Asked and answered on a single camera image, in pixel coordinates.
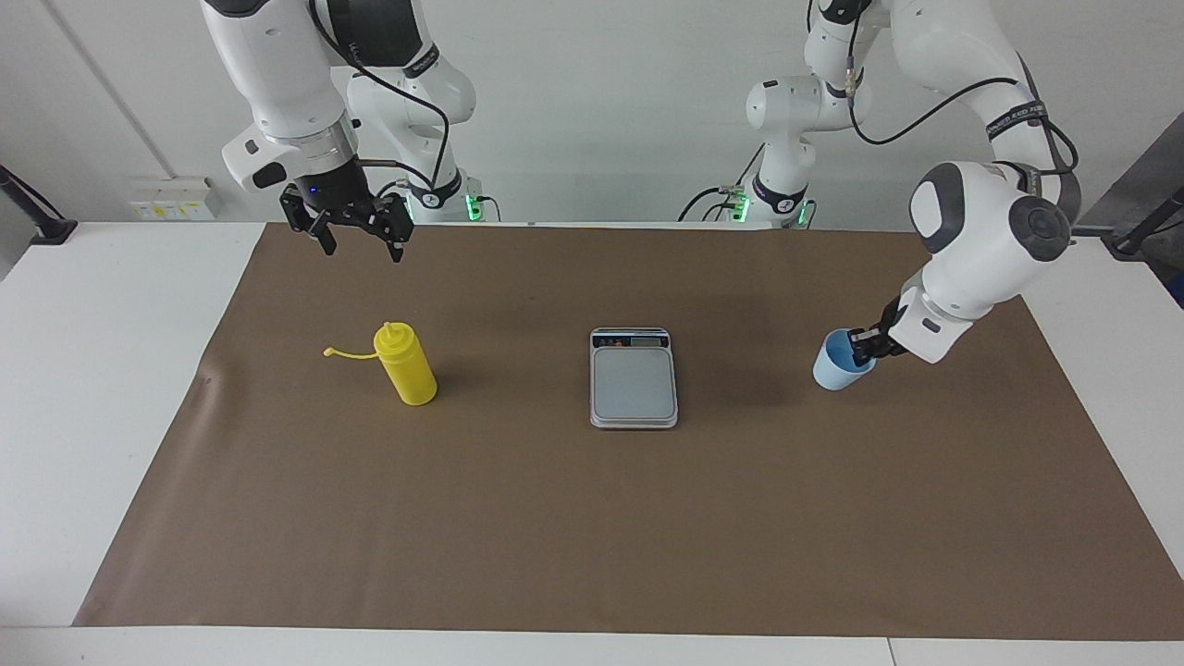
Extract black clamp mount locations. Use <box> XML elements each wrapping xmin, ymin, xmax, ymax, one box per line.
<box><xmin>1101</xmin><ymin>185</ymin><xmax>1184</xmax><ymax>258</ymax></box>
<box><xmin>0</xmin><ymin>165</ymin><xmax>78</xmax><ymax>246</ymax></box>

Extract dark grey panel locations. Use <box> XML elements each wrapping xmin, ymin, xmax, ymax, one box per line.
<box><xmin>1073</xmin><ymin>111</ymin><xmax>1184</xmax><ymax>237</ymax></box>

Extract yellow squeeze bottle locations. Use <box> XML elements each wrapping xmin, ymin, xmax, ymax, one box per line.
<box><xmin>323</xmin><ymin>321</ymin><xmax>438</xmax><ymax>407</ymax></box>

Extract light blue cup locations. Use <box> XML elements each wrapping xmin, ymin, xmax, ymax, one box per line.
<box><xmin>813</xmin><ymin>328</ymin><xmax>877</xmax><ymax>391</ymax></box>

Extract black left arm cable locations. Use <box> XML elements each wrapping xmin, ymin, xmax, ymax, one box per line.
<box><xmin>846</xmin><ymin>0</ymin><xmax>1081</xmax><ymax>177</ymax></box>

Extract brown paper mat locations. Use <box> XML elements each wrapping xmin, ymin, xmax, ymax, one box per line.
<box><xmin>72</xmin><ymin>222</ymin><xmax>1184</xmax><ymax>642</ymax></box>

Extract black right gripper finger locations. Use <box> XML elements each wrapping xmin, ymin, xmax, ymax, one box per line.
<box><xmin>280</xmin><ymin>183</ymin><xmax>338</xmax><ymax>257</ymax></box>
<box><xmin>370</xmin><ymin>192</ymin><xmax>415</xmax><ymax>263</ymax></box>

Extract white wall socket strip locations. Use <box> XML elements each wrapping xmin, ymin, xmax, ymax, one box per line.
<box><xmin>129</xmin><ymin>176</ymin><xmax>223</xmax><ymax>221</ymax></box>

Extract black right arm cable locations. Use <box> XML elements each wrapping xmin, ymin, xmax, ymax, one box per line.
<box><xmin>310</xmin><ymin>0</ymin><xmax>454</xmax><ymax>191</ymax></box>

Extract black base cables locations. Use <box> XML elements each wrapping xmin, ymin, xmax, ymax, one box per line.
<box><xmin>678</xmin><ymin>148</ymin><xmax>773</xmax><ymax>223</ymax></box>

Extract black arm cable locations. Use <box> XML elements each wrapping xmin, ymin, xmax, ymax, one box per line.
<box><xmin>846</xmin><ymin>0</ymin><xmax>1081</xmax><ymax>177</ymax></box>
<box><xmin>310</xmin><ymin>0</ymin><xmax>454</xmax><ymax>191</ymax></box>

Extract silver digital kitchen scale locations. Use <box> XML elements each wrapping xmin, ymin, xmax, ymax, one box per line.
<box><xmin>589</xmin><ymin>327</ymin><xmax>679</xmax><ymax>431</ymax></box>

